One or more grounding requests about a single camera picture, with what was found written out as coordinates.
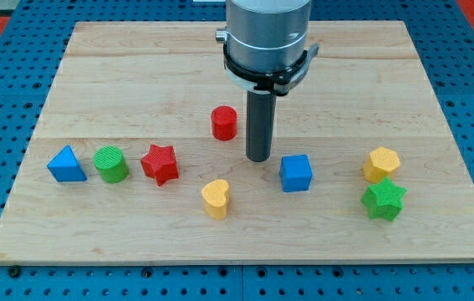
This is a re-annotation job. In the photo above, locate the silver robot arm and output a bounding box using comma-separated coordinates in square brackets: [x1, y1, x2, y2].
[216, 0, 319, 162]

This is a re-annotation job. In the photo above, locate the green cylinder block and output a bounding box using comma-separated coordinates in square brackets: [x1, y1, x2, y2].
[93, 145, 129, 183]

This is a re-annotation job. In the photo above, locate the blue triangle block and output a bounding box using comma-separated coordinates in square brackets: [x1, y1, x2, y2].
[47, 145, 87, 182]

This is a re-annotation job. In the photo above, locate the green star block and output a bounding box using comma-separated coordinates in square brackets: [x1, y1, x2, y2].
[361, 177, 407, 222]

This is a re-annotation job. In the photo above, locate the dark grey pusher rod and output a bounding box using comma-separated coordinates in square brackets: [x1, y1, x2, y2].
[246, 91, 276, 162]

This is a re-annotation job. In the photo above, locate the red star block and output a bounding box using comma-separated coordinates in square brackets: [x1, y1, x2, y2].
[140, 144, 179, 186]

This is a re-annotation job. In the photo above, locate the blue cube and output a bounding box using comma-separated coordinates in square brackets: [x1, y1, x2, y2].
[279, 155, 313, 192]

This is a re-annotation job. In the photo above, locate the red cylinder block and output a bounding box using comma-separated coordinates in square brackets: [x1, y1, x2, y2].
[211, 105, 237, 141]

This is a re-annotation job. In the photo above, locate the black white tool flange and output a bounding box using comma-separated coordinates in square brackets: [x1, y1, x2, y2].
[223, 43, 319, 96]

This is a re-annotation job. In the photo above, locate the wooden board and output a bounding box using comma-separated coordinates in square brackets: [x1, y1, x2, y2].
[0, 21, 474, 266]

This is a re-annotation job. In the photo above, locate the yellow heart block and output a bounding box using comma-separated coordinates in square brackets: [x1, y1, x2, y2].
[201, 179, 230, 220]

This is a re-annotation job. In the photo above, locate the yellow hexagon block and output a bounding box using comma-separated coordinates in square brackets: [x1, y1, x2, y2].
[363, 146, 401, 183]

